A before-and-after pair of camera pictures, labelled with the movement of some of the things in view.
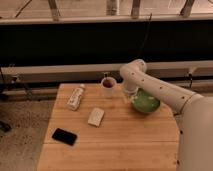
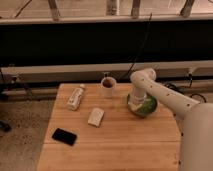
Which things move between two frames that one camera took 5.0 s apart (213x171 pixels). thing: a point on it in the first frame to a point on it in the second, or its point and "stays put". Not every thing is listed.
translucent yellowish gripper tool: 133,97 to 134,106
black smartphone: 65,136 stays put
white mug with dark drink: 108,85 stays put
